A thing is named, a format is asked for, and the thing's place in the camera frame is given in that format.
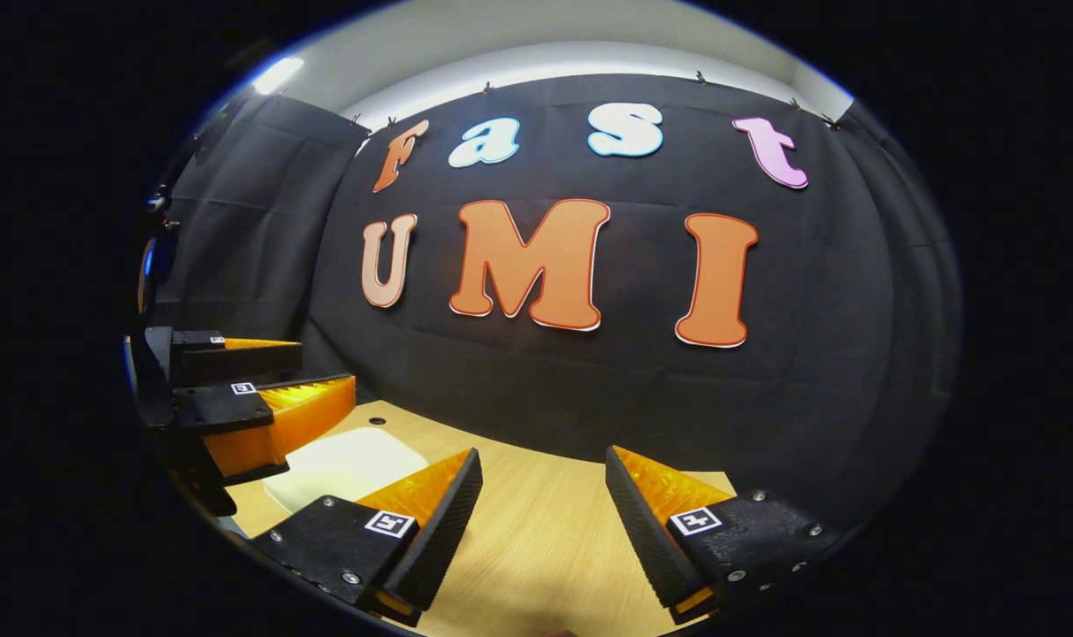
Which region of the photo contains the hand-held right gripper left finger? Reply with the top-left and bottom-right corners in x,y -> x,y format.
251,447 -> 484,627

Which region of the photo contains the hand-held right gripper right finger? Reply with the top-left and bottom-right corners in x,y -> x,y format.
604,445 -> 842,625

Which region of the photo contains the black backdrop cloth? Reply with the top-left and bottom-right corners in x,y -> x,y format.
142,73 -> 963,532

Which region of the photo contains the ceiling light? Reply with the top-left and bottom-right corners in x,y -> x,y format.
251,56 -> 307,96

